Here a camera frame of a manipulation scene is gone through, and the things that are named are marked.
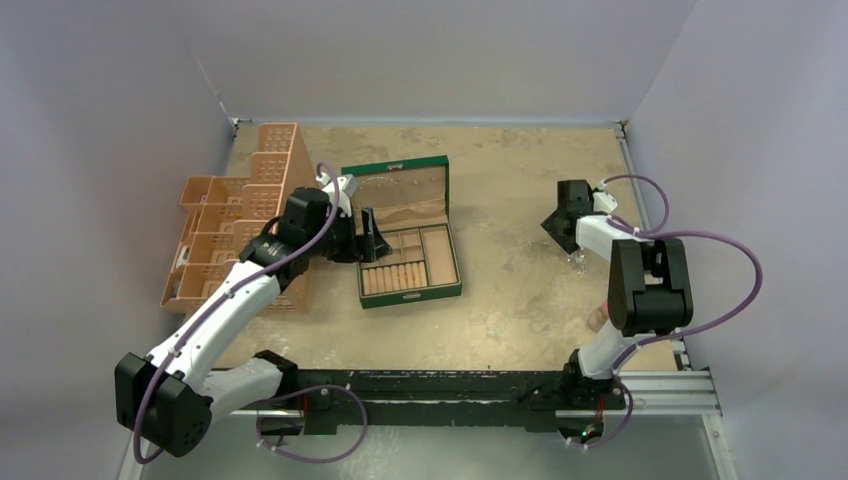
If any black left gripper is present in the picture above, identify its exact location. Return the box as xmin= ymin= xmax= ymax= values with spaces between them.
xmin=305 ymin=207 xmax=389 ymax=263

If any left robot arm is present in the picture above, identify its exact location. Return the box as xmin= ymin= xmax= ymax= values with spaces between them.
xmin=114 ymin=185 xmax=392 ymax=464

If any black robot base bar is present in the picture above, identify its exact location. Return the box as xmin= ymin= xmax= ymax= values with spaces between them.
xmin=233 ymin=349 xmax=627 ymax=439

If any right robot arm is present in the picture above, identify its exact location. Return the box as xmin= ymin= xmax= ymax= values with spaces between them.
xmin=541 ymin=180 xmax=694 ymax=407

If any green jewelry box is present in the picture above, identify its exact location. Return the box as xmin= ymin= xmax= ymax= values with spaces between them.
xmin=342 ymin=155 xmax=463 ymax=309

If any small pink object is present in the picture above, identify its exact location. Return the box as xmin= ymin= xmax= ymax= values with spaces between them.
xmin=586 ymin=303 xmax=609 ymax=332

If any orange plastic tiered organizer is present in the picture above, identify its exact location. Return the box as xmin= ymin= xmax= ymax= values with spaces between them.
xmin=160 ymin=123 xmax=317 ymax=314

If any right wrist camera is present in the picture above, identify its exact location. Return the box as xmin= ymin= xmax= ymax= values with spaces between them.
xmin=593 ymin=189 xmax=619 ymax=215

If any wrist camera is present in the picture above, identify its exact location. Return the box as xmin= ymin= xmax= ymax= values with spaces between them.
xmin=316 ymin=173 xmax=358 ymax=217
xmin=593 ymin=189 xmax=619 ymax=215

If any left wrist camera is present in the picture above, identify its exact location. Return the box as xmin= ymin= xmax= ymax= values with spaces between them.
xmin=316 ymin=173 xmax=358 ymax=217

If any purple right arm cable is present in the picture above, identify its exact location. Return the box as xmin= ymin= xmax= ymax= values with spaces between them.
xmin=599 ymin=174 xmax=764 ymax=452

